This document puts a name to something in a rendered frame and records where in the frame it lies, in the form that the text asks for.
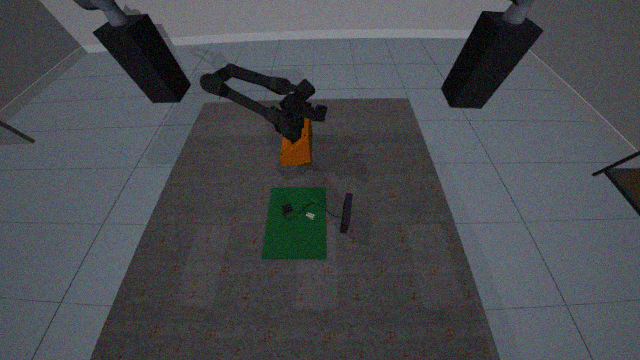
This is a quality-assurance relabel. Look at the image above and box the green circuit board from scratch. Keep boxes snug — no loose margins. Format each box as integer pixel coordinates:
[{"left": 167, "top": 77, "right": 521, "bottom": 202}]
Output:
[{"left": 262, "top": 187, "right": 327, "bottom": 259}]

